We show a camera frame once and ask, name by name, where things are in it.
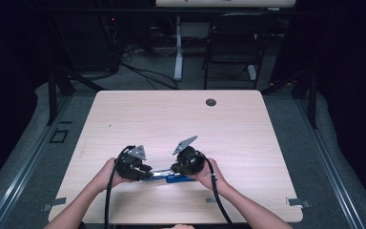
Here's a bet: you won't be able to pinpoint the black folding chair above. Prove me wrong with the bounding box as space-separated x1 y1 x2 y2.
202 12 275 91

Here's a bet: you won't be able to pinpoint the grey metal floor rail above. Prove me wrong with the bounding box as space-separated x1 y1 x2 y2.
295 94 366 229
0 94 74 229

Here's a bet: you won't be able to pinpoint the left hand-held gripper black cable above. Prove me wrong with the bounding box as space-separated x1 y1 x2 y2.
104 145 136 229

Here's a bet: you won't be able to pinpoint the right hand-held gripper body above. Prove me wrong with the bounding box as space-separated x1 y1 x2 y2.
172 135 206 176

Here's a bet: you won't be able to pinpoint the grey table corner bracket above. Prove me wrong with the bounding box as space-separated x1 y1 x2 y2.
286 197 312 210
41 197 68 213

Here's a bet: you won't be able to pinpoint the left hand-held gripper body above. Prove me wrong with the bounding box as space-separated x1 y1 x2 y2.
115 145 148 181

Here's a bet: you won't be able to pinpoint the right hand-held gripper black cable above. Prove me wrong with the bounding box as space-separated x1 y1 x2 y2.
198 152 234 227

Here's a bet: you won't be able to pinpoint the white desk leg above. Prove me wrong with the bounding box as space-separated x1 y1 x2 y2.
173 15 185 82

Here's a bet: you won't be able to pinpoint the person's left hand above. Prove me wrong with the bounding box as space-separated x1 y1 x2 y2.
98 157 132 193

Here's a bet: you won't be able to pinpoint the hand-held gripper black cable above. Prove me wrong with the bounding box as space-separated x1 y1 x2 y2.
104 145 136 229
198 152 234 227

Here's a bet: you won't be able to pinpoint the black metal stand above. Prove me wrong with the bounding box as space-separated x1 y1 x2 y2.
47 67 105 126
260 67 318 130

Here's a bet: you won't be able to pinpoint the black floor cables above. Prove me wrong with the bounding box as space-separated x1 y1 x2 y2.
119 47 179 91

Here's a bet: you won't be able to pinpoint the blue stapler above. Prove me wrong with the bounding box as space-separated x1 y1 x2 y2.
142 168 196 184

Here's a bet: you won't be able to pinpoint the person's right hand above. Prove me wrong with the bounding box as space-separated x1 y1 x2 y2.
191 157 229 193

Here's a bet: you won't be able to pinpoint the black computer cabinet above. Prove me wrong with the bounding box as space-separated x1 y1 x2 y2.
55 12 119 73

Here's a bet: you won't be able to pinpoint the person's body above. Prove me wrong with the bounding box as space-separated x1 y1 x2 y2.
161 223 195 229

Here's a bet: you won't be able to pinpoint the black floor socket frame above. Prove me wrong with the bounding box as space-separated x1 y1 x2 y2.
49 128 70 144

